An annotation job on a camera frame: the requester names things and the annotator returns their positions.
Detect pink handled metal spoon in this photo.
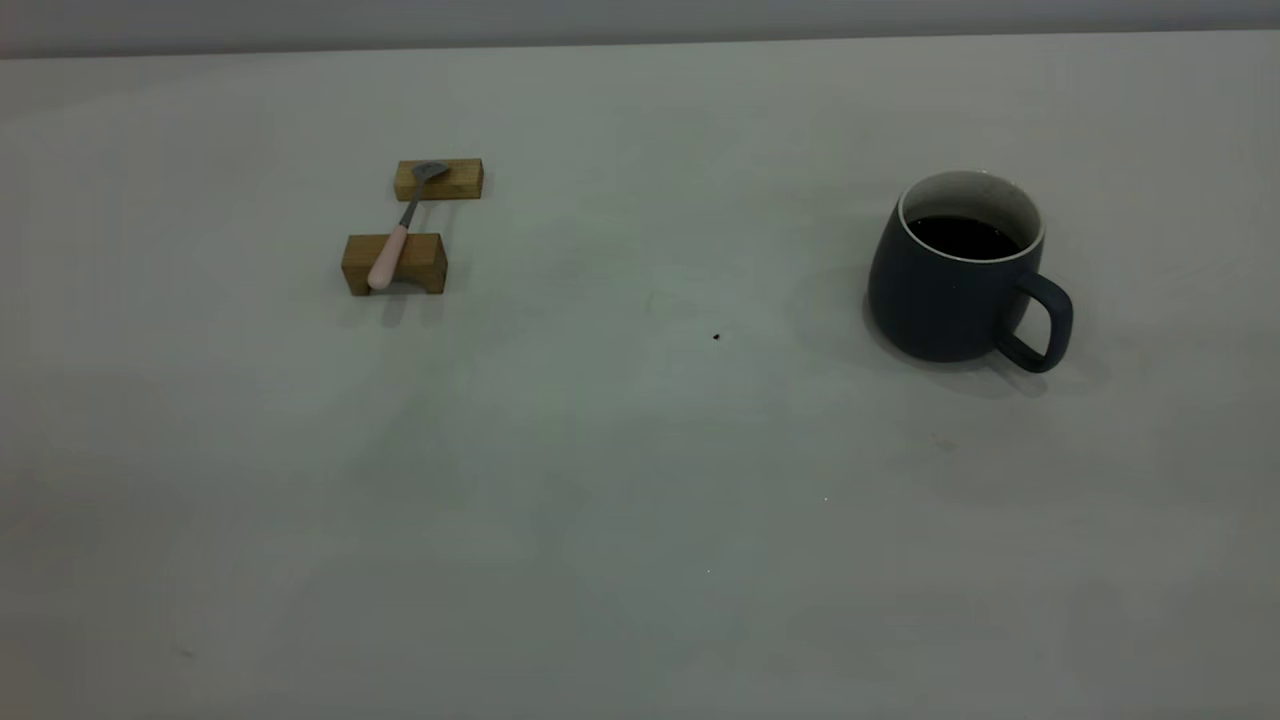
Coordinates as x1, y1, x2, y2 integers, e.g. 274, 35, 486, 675
367, 161, 451, 292

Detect dark grey ceramic cup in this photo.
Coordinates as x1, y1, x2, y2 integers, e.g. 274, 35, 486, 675
867, 170, 1075, 375

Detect black coffee liquid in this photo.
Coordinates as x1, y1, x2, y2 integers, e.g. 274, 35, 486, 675
907, 214, 1024, 263

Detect arched wooden block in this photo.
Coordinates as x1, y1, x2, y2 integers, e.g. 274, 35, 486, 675
341, 233, 448, 297

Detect flat wooden block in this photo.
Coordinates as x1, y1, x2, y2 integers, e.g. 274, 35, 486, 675
393, 158, 485, 203

